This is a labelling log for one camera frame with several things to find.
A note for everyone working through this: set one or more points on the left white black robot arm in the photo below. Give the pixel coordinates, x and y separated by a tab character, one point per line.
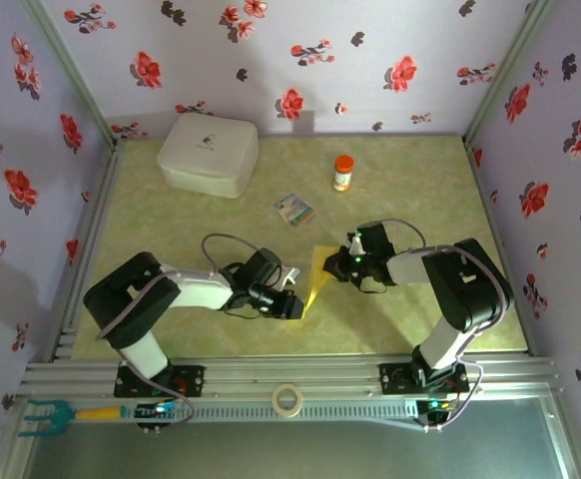
131	304

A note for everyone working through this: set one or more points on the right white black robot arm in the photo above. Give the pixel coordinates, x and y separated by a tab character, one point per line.
465	289

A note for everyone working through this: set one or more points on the white square storage box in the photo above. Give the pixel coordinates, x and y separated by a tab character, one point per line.
205	154

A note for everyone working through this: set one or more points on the small printed packet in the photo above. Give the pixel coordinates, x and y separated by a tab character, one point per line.
294	210

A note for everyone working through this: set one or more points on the orange-capped small bottle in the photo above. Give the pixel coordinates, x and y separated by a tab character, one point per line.
343	173

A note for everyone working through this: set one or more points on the white tape roll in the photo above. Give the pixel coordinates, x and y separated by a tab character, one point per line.
276	401

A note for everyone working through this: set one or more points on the wide aluminium frame rail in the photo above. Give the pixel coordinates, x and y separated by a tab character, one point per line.
295	371

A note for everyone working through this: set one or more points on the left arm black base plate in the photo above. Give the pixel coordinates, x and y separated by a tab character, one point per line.
190	381

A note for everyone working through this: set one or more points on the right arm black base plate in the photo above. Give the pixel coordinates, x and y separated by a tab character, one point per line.
395	379

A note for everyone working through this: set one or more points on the aluminium side rail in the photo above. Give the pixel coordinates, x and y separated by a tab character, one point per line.
93	224

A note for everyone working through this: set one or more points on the aluminium corner post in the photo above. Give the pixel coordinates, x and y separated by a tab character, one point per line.
507	70
66	70

